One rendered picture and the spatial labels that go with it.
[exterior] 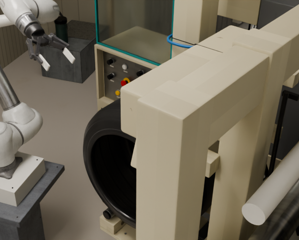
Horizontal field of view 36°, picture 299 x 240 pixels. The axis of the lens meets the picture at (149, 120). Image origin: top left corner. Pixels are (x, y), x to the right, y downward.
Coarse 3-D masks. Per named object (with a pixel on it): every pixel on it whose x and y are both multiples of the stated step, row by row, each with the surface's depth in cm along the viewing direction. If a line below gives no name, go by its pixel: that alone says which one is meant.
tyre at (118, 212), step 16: (112, 112) 176; (96, 128) 182; (112, 128) 175; (96, 144) 206; (112, 144) 214; (128, 144) 219; (96, 160) 208; (112, 160) 215; (128, 160) 220; (96, 176) 198; (112, 176) 213; (128, 176) 218; (112, 192) 210; (128, 192) 214; (208, 192) 175; (112, 208) 199; (128, 208) 208; (128, 224) 198
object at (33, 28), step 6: (36, 24) 194; (30, 30) 192; (36, 30) 192; (42, 30) 195; (30, 36) 193; (36, 36) 193; (42, 36) 195; (48, 36) 197; (36, 42) 193; (42, 42) 193; (48, 42) 195
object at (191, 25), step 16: (176, 0) 178; (192, 0) 173; (208, 0) 174; (176, 16) 181; (192, 16) 176; (208, 16) 178; (176, 32) 184; (192, 32) 180; (208, 32) 183; (176, 48) 188
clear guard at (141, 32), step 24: (96, 0) 259; (120, 0) 248; (144, 0) 238; (168, 0) 228; (96, 24) 267; (120, 24) 256; (144, 24) 245; (168, 24) 235; (120, 48) 264; (144, 48) 252; (168, 48) 241
